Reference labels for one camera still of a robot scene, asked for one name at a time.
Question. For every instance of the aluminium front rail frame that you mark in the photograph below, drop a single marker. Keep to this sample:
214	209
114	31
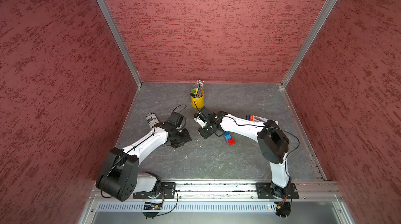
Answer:
232	191

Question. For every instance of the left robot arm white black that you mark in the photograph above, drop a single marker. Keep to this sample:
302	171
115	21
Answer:
120	175

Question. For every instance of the pens bundle in cup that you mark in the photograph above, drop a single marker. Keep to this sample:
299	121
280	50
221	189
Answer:
197	87

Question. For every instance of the red lego brick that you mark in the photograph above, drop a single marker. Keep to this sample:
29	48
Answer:
231	142

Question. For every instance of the small striped can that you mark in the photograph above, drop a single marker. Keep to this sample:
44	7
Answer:
152	120

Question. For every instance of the right aluminium corner post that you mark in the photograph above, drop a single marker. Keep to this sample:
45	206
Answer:
319	22

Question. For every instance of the white slotted cable duct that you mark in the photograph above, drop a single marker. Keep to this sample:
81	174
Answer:
202	207

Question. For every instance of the white blue red flat box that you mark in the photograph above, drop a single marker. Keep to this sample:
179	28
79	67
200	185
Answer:
255	118

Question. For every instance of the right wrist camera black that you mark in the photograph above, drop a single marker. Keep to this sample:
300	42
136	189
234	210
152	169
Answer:
204	117

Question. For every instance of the yellow pen cup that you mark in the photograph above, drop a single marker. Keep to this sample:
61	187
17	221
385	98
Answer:
197	98

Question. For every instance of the aluminium corner post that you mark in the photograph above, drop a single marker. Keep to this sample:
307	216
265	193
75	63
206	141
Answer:
319	22
105	9

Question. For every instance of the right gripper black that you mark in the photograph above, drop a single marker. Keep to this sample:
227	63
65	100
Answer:
203	133

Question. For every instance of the left aluminium corner post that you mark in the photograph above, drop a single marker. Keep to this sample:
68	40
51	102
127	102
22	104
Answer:
105	9

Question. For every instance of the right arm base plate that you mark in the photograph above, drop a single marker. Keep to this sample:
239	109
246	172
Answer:
266	190

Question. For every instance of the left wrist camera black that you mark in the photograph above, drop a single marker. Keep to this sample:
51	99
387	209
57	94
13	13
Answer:
177	120

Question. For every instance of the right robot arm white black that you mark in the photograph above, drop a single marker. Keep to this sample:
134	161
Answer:
272	141

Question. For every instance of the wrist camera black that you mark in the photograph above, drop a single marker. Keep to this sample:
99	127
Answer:
204	117
177	120

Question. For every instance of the blue lego plate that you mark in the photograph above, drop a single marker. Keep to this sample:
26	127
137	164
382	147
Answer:
227	136

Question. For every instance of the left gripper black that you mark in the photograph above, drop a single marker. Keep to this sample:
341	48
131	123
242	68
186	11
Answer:
187	138

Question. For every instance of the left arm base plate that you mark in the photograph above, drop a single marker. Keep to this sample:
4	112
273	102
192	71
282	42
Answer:
166	191

